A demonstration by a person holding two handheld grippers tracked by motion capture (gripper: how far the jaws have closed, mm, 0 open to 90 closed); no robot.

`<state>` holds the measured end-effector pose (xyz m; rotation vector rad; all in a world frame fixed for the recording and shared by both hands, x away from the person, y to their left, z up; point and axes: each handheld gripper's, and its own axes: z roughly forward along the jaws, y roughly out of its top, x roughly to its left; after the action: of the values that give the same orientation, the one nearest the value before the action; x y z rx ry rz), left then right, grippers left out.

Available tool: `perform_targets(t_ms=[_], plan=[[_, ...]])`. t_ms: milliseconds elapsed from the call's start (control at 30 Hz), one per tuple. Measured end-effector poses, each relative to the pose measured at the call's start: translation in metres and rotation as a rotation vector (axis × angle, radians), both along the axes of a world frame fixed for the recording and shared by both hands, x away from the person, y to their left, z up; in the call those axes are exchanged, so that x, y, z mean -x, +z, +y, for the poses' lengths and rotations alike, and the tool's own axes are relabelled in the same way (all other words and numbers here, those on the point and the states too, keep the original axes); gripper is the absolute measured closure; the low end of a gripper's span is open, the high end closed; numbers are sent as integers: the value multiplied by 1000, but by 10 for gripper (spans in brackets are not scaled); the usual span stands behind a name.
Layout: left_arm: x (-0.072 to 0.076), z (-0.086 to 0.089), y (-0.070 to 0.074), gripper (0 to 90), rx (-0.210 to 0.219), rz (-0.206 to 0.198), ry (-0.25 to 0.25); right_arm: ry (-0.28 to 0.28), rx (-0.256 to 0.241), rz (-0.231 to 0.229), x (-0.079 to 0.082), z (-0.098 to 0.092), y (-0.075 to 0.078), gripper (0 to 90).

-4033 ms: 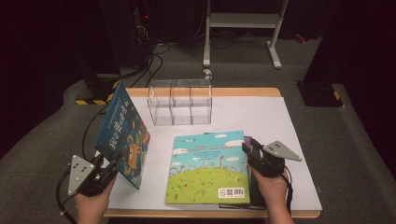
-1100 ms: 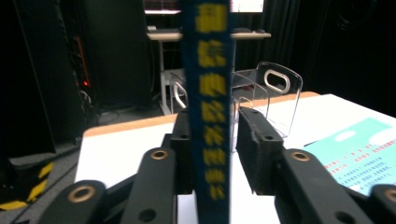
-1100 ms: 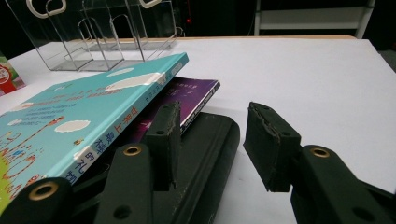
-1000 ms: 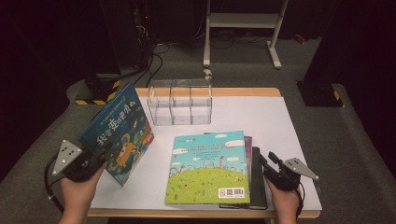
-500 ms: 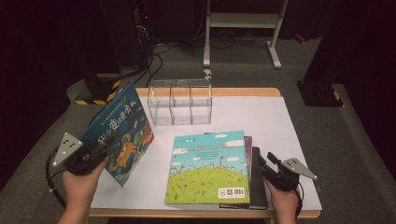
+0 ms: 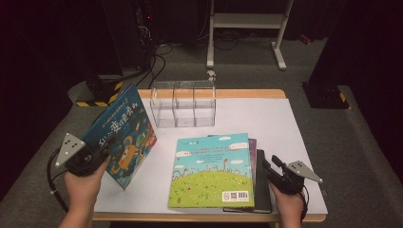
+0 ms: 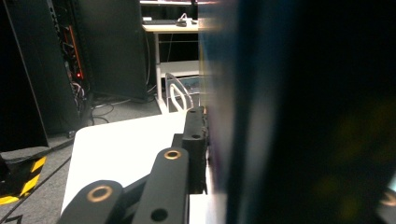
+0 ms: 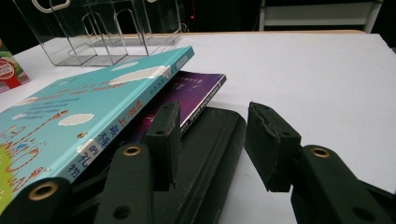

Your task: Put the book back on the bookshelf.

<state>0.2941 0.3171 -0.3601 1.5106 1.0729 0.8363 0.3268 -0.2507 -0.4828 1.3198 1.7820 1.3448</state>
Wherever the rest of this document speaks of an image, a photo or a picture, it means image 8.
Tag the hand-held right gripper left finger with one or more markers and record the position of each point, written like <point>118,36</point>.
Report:
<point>165,149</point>

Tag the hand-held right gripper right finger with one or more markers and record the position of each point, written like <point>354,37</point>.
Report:
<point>274,155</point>

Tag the black hardcover notebook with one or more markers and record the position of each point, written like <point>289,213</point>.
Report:
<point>211,149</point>

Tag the thin glossy magazine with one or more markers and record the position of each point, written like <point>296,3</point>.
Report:
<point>193,90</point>

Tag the teal picture book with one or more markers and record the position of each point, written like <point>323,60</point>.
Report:
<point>62,118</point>

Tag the clear acrylic book rack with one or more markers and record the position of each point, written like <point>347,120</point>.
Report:
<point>93,59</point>

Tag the dark blue picture book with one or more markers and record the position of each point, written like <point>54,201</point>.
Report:
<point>12,74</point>

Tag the white metal stand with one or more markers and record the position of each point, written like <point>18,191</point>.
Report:
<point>311,14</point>

